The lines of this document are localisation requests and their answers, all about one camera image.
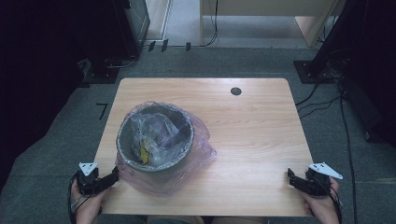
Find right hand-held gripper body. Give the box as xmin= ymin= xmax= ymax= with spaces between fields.
xmin=304 ymin=161 xmax=344 ymax=198

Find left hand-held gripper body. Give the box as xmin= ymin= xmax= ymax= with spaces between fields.
xmin=76 ymin=161 xmax=101 ymax=196

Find grey round trash bin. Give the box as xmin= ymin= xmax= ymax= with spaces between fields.
xmin=116 ymin=105 xmax=195 ymax=174

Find translucent purple plastic bag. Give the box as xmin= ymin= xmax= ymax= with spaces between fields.
xmin=114 ymin=100 xmax=218 ymax=197

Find person's left hand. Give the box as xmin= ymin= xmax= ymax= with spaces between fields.
xmin=70 ymin=179 xmax=107 ymax=224

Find person's right hand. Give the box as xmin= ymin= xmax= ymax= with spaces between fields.
xmin=303 ymin=176 xmax=341 ymax=224

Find yellow scrap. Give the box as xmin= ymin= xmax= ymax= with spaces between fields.
xmin=138 ymin=145 xmax=150 ymax=165

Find person's legs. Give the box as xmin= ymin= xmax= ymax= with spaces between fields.
xmin=146 ymin=215 xmax=269 ymax=224

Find black curtain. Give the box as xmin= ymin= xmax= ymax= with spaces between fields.
xmin=0 ymin=0 xmax=132 ymax=194
xmin=307 ymin=0 xmax=396 ymax=148

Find black cabinet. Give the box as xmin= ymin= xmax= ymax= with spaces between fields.
xmin=110 ymin=0 xmax=151 ymax=61

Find light wooden desk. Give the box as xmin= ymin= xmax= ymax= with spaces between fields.
xmin=199 ymin=0 xmax=347 ymax=49

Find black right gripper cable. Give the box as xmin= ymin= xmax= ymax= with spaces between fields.
xmin=320 ymin=181 xmax=344 ymax=224

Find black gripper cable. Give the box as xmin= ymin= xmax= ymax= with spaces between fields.
xmin=320 ymin=181 xmax=344 ymax=224
xmin=66 ymin=173 xmax=92 ymax=224

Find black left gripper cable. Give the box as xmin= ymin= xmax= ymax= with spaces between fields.
xmin=66 ymin=173 xmax=92 ymax=224

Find long black floor cable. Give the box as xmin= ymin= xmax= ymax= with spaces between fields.
xmin=338 ymin=90 xmax=360 ymax=224

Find black stand base plate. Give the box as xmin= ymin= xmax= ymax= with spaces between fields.
xmin=81 ymin=63 xmax=121 ymax=85
xmin=292 ymin=59 xmax=338 ymax=85

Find white floor cable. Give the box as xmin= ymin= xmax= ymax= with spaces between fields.
xmin=104 ymin=54 xmax=139 ymax=70

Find black hanging desk cable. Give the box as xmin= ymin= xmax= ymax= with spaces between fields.
xmin=199 ymin=0 xmax=219 ymax=49

